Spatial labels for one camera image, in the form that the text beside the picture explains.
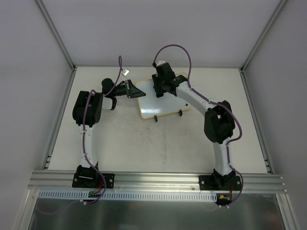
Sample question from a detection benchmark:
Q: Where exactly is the yellow framed whiteboard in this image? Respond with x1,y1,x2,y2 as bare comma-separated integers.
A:
136,79,192,119

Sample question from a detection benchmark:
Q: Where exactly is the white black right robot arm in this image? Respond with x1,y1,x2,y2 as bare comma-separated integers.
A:
152,61,236,190

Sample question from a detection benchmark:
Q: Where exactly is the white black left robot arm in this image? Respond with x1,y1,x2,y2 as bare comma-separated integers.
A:
72,78,146,187

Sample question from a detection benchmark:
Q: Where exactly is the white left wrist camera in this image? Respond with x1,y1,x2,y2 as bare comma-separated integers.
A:
122,69,130,76

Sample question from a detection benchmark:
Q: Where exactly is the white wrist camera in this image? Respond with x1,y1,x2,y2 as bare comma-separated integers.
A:
155,60,166,68
122,69,130,76

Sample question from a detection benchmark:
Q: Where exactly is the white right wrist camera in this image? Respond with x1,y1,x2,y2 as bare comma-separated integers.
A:
155,60,166,68

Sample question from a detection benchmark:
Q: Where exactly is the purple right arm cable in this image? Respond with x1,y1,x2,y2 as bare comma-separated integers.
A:
152,44,246,208

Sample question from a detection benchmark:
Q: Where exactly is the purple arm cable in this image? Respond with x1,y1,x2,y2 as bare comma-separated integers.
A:
35,55,124,215
152,44,246,208

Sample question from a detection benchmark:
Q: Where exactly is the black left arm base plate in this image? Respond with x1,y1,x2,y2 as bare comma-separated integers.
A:
72,165,115,189

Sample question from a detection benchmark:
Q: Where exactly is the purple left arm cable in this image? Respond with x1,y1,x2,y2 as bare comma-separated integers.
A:
35,55,124,215

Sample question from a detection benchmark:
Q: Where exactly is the white slotted cable duct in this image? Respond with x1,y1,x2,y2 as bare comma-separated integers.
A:
38,189,217,203

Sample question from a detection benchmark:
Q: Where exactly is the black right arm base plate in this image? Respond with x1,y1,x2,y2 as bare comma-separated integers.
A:
198,174,242,191

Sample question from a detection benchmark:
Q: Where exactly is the grey left wall post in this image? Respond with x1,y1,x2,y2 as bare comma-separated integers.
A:
34,0,75,70

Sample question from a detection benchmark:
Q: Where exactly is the grey corner wall post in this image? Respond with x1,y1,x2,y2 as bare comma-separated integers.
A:
240,0,288,73

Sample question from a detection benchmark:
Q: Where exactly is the aluminium front rail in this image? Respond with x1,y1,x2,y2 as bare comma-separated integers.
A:
27,170,288,194

